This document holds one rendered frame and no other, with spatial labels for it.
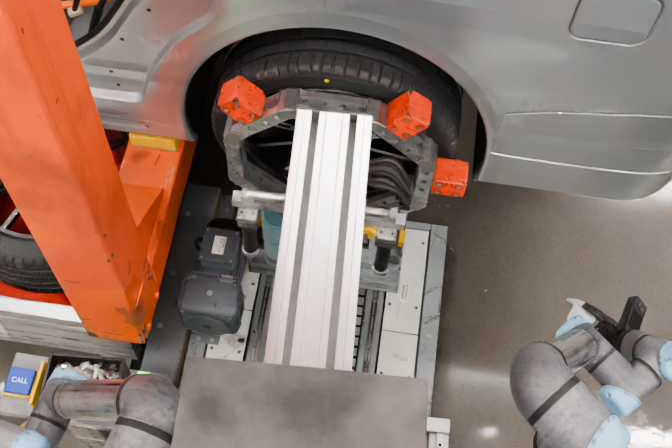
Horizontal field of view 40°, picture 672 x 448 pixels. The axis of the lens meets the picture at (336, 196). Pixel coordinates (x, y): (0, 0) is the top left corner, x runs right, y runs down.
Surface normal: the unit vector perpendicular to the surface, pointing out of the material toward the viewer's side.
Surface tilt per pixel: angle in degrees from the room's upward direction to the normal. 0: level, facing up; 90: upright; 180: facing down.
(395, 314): 0
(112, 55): 90
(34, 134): 90
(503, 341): 0
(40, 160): 90
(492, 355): 0
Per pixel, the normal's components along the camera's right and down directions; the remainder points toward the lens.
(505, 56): -0.14, 0.87
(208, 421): 0.04, -0.48
